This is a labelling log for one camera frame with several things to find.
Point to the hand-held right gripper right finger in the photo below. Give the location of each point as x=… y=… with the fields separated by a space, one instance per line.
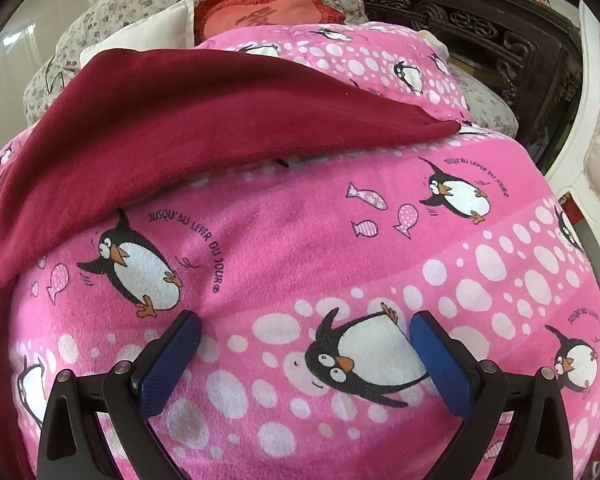
x=442 y=365

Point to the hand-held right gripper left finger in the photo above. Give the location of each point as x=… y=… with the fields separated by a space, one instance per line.
x=167 y=360

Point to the dark red fleece garment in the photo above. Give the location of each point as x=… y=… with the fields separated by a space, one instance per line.
x=180 y=130

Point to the pink penguin print blanket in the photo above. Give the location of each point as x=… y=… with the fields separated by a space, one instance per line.
x=290 y=240

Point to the white pillow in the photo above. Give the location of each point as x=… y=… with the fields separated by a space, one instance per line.
x=145 y=30

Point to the red heart-shaped cushion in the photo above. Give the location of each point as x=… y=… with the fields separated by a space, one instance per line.
x=260 y=12

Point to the floral grey pillows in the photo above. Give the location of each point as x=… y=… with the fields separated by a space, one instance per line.
x=110 y=5

